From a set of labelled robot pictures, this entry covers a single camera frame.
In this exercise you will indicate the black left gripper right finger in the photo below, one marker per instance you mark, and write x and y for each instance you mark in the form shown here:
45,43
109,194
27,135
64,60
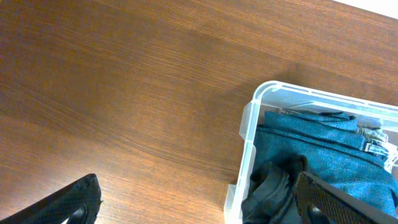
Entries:
319,202

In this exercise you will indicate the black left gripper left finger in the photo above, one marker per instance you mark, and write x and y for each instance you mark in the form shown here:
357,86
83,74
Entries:
78,202

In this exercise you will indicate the black garment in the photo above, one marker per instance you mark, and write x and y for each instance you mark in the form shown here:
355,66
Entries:
271,193

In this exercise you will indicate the dark blue jeans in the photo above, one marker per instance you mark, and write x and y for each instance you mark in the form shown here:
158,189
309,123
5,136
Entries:
335,152

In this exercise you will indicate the light blue jeans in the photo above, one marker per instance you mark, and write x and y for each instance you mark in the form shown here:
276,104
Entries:
378,145

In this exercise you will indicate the clear plastic storage bin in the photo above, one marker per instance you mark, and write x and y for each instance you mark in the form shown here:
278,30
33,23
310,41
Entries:
284,98

